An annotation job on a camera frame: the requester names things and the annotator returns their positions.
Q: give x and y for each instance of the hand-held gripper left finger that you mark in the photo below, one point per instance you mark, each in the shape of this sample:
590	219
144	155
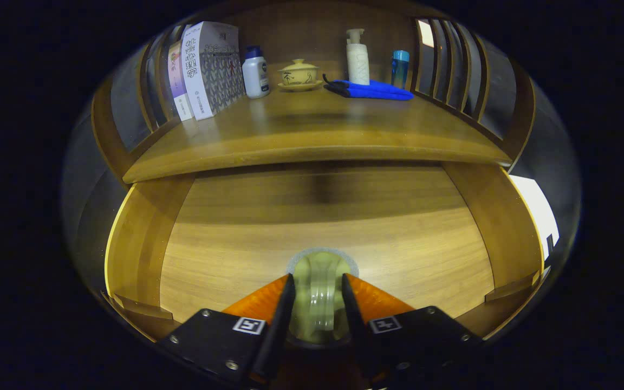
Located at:
282	325

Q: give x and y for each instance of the yellow lidded tea cup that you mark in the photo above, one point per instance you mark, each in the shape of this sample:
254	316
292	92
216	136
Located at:
299	73

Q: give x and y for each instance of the black backdrop cloth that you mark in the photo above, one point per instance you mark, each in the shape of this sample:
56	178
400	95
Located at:
87	189

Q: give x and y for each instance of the white patterned book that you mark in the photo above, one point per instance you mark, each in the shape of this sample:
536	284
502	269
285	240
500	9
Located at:
209	76

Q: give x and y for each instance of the white grey appliance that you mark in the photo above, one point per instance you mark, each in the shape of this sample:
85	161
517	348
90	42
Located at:
534	206

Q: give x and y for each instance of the wooden drawer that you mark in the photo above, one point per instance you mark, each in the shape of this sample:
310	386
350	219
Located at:
344	244

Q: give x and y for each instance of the white pump bottle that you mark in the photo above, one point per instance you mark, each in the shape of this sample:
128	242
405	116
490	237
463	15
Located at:
358	62

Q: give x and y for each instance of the wooden countertop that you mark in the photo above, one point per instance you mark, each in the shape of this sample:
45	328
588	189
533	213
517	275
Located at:
317	130

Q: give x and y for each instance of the blue folded cloth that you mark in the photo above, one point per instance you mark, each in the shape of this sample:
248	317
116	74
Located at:
377	91

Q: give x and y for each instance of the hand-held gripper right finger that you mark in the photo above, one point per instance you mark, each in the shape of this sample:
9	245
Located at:
352	325

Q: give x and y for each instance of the white bottle blue cap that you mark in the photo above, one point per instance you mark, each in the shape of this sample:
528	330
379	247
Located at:
256	76

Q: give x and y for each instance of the purple book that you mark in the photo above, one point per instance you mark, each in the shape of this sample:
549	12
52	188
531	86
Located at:
179	81

